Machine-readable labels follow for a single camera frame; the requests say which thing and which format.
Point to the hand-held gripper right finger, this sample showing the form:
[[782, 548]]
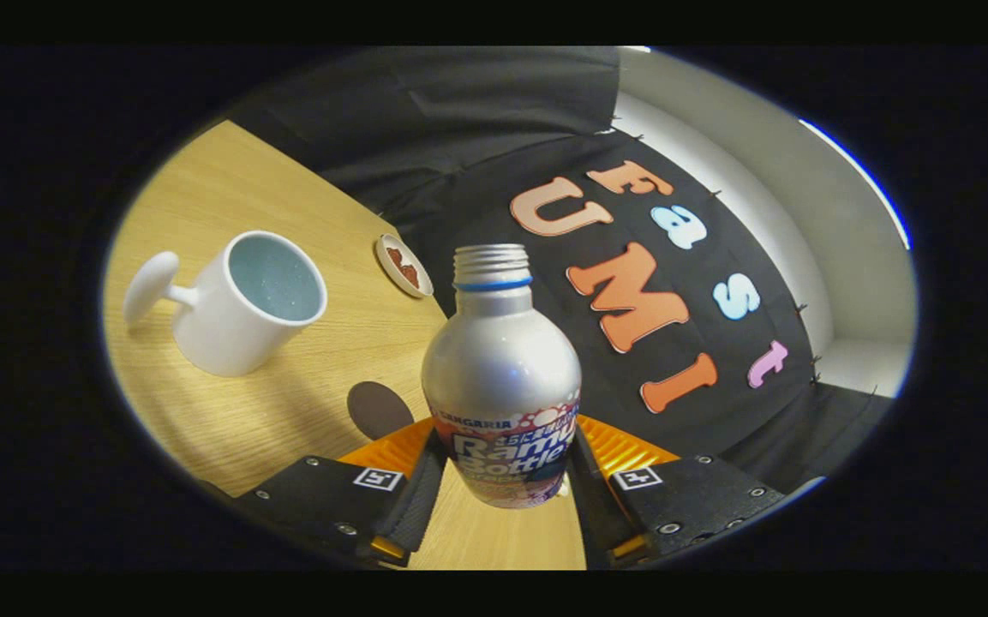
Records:
[[592, 506]]

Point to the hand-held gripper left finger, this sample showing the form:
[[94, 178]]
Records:
[[421, 506]]

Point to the dark brown round coaster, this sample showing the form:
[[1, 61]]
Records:
[[378, 410]]

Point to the silver juice bottle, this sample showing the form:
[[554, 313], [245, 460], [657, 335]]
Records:
[[500, 377]]

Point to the white cup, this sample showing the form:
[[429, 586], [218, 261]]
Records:
[[211, 330]]

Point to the small plate with food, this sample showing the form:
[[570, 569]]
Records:
[[404, 267]]

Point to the wooden table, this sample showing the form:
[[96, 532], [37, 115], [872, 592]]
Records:
[[228, 180]]

